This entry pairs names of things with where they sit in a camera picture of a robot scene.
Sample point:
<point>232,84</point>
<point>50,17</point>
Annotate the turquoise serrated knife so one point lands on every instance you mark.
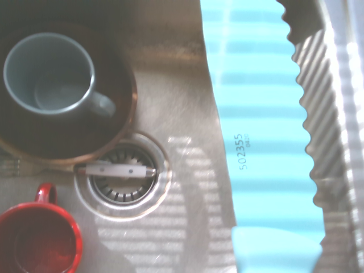
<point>256,113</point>

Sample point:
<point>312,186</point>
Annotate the stainless steel double sink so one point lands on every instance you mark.
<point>176,99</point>

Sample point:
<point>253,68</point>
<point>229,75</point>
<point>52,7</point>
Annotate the metal drain strainer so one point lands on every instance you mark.
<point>160,185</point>

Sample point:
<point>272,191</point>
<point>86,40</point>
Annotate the brown wooden bowl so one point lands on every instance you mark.
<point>120,99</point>

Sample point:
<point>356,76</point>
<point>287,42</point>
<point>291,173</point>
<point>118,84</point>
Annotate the gray ceramic mug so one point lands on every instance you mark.
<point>48,71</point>

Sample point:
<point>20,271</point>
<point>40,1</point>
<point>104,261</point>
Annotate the red ceramic mug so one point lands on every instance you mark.
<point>42,239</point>

